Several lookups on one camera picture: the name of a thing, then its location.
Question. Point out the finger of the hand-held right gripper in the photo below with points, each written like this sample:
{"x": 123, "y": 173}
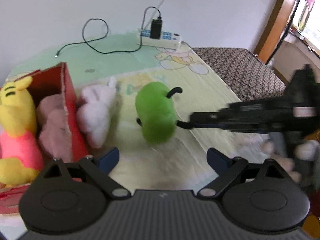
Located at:
{"x": 205, "y": 120}
{"x": 255, "y": 108}

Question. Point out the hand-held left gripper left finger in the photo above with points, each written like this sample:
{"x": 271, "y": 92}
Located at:
{"x": 108, "y": 158}

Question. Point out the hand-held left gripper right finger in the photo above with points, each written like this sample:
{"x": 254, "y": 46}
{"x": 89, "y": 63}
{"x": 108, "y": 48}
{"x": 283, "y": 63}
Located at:
{"x": 218, "y": 158}

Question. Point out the small white bunny plush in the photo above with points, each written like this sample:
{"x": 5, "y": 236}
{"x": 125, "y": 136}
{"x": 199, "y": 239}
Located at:
{"x": 95, "y": 115}

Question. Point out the green plush toy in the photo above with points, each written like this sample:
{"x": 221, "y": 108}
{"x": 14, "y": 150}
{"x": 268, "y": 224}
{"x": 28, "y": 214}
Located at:
{"x": 155, "y": 112}

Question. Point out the purple teddy bear plush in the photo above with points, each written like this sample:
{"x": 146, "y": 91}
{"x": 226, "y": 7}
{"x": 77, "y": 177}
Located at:
{"x": 55, "y": 130}

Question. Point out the red cardboard box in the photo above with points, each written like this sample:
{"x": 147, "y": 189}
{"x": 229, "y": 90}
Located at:
{"x": 47, "y": 85}

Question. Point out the yellow tiger plush pink shirt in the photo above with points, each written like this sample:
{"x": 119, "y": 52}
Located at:
{"x": 17, "y": 115}

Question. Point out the person's right hand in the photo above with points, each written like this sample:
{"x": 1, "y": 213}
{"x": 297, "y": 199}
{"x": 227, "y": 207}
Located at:
{"x": 268, "y": 147}

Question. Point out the brown patterned mattress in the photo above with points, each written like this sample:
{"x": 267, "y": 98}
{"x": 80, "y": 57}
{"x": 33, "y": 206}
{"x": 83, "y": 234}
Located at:
{"x": 237, "y": 70}

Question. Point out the window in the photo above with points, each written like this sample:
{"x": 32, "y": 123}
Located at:
{"x": 310, "y": 30}

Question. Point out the white power strip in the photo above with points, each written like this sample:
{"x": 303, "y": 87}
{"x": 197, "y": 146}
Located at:
{"x": 165, "y": 43}

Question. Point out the black charger plug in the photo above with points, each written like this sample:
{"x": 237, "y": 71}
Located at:
{"x": 156, "y": 30}

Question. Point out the wooden door frame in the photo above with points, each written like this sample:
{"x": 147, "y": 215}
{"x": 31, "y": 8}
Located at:
{"x": 277, "y": 17}

